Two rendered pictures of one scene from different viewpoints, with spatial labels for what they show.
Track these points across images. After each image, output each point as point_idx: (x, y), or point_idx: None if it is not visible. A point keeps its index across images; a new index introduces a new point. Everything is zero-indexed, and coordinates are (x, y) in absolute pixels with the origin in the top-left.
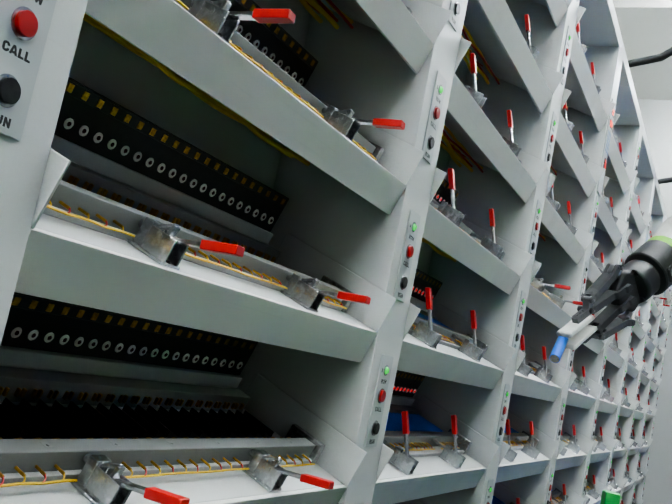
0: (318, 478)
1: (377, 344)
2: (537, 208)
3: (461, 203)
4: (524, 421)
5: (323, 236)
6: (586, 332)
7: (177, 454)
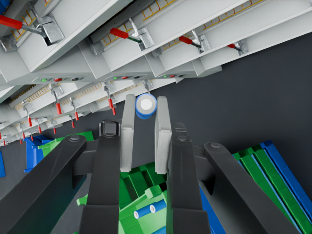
0: (57, 110)
1: (23, 83)
2: None
3: None
4: None
5: None
6: (155, 148)
7: (34, 93)
